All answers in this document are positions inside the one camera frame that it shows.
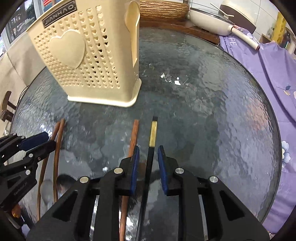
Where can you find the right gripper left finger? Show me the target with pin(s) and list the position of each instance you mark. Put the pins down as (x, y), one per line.
(135, 163)

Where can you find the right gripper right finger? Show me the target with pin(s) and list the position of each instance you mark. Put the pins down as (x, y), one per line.
(162, 168)

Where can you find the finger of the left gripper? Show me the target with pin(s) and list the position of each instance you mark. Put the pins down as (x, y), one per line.
(40, 152)
(33, 141)

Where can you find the black chopstick gold tip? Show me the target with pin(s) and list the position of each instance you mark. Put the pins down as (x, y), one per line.
(150, 157)

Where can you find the metal spoon wooden handle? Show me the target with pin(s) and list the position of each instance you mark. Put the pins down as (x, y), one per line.
(64, 182)

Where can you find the person's left hand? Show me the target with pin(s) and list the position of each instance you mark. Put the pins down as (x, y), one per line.
(16, 211)

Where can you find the wooden chair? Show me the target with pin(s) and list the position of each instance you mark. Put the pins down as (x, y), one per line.
(6, 105)

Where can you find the round glass table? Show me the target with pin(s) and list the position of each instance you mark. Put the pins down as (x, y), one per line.
(213, 118)

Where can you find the cream plastic utensil holder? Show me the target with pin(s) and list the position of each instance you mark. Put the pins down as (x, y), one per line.
(92, 49)

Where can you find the brown woven basin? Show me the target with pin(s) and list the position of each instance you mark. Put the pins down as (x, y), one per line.
(163, 10)

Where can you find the white frying pan with lid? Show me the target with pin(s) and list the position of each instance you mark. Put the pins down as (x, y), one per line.
(218, 25)

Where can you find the purple floral cloth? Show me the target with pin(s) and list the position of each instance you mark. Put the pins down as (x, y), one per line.
(274, 69)

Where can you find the brown white rice cooker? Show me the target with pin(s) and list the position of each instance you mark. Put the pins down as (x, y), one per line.
(243, 14)

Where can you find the yellow roll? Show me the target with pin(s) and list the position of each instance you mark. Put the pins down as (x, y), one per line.
(279, 28)

